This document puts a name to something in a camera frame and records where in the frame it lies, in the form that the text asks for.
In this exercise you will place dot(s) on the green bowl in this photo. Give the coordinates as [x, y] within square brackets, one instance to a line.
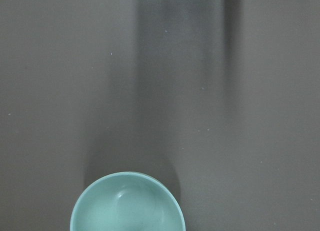
[127, 201]

